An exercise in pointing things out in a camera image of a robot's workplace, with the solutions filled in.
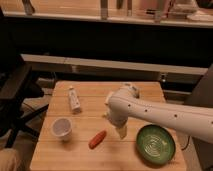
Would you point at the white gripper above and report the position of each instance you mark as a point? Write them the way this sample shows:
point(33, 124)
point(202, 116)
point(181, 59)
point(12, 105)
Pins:
point(122, 131)

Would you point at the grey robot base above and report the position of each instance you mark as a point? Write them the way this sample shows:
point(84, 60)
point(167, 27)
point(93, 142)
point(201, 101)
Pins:
point(202, 96)

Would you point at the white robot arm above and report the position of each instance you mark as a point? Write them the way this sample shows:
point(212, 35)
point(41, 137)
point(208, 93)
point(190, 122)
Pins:
point(191, 120)

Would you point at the green ribbed bowl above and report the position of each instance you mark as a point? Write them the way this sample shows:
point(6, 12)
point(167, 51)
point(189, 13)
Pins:
point(155, 144)

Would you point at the white tube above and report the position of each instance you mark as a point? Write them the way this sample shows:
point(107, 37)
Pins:
point(74, 101)

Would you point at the white paper cup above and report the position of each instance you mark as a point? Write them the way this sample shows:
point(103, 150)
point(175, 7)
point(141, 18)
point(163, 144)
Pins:
point(62, 129)

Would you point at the black office chair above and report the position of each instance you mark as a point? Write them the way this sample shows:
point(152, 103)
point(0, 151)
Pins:
point(16, 84)

